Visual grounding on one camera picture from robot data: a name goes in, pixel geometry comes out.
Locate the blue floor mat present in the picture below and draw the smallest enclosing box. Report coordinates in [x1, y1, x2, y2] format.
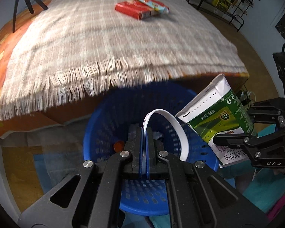
[33, 153, 91, 190]

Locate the black tripod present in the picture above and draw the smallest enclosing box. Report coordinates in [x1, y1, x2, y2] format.
[12, 0, 48, 34]

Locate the teal cloth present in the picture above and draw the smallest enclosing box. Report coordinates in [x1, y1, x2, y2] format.
[242, 123, 285, 214]

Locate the colourful toothpaste tube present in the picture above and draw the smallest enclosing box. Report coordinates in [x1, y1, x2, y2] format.
[131, 0, 170, 15]

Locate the black metal clothes rack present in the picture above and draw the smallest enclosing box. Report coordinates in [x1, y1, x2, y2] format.
[188, 0, 262, 32]

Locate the yellow plastic crate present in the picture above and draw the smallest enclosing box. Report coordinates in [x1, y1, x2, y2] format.
[212, 0, 232, 13]

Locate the green and white milk carton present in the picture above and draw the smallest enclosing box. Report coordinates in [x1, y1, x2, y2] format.
[175, 74, 258, 165]

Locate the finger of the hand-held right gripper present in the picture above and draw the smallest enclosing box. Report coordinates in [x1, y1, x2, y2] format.
[215, 129, 285, 158]
[248, 97, 285, 130]

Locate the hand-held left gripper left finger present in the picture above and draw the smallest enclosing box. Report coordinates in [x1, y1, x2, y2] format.
[18, 123, 144, 228]

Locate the red cardboard box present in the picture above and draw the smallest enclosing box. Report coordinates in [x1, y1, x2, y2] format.
[115, 0, 163, 20]

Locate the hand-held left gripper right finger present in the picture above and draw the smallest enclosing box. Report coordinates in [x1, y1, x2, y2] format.
[146, 127, 268, 228]

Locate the beige plaid fringed blanket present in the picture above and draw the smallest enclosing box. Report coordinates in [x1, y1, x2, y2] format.
[0, 0, 245, 121]

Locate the white paper band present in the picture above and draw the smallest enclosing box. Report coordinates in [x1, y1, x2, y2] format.
[144, 109, 189, 162]

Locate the blue plastic basket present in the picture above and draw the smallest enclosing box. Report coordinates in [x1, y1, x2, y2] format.
[83, 81, 219, 216]

